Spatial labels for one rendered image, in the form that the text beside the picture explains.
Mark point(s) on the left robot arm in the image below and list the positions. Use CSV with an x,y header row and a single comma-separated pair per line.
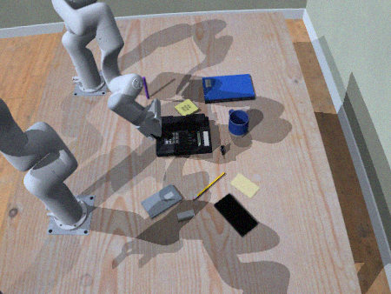
x,y
81,18

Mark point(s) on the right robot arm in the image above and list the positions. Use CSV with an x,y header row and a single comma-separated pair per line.
x,y
28,149

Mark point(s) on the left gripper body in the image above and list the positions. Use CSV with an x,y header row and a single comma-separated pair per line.
x,y
148,127

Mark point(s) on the black rectangular slab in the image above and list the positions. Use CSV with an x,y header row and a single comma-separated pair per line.
x,y
236,215

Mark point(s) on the dark grey telephone handset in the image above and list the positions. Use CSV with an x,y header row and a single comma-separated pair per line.
x,y
190,120

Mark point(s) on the blue mug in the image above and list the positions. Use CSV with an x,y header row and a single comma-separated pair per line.
x,y
238,123

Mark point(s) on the yellow sticky note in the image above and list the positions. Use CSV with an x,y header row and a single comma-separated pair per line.
x,y
186,107

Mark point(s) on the blue notebook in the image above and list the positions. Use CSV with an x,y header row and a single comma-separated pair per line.
x,y
227,88

